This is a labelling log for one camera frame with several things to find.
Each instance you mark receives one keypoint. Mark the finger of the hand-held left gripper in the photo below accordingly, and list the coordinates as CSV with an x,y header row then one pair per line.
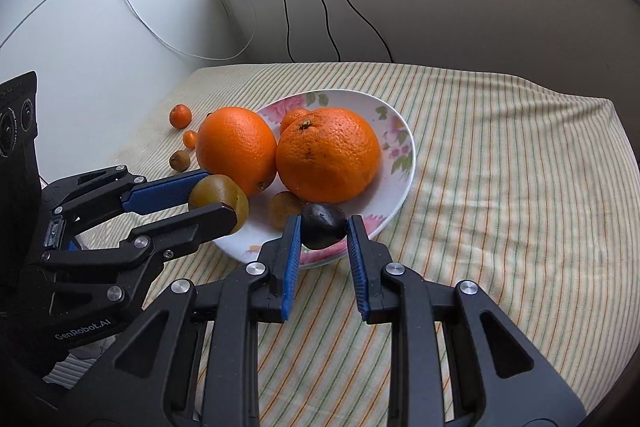
x,y
160,194
190,227

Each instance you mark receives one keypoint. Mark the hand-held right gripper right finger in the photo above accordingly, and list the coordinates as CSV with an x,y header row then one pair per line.
x,y
357,267

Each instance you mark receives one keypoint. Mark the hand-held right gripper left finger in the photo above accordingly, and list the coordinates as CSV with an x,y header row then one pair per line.
x,y
292,267

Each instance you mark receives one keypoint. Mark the brown kiwi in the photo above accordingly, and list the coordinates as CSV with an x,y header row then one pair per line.
x,y
217,194
285,209
179,160

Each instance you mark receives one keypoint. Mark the small dark plum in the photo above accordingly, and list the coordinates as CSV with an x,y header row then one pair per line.
x,y
324,224

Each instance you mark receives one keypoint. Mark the large orange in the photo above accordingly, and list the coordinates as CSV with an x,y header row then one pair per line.
x,y
327,157
235,149

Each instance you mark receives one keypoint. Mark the floral white plate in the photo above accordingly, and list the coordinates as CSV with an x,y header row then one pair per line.
x,y
395,167

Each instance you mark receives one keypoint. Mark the small tangerine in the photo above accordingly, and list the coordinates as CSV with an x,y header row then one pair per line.
x,y
292,119
180,116

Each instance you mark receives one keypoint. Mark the small orange kumquat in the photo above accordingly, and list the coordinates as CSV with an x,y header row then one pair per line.
x,y
190,138

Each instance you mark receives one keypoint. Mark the striped tablecloth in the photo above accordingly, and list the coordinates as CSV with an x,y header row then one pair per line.
x,y
500,207

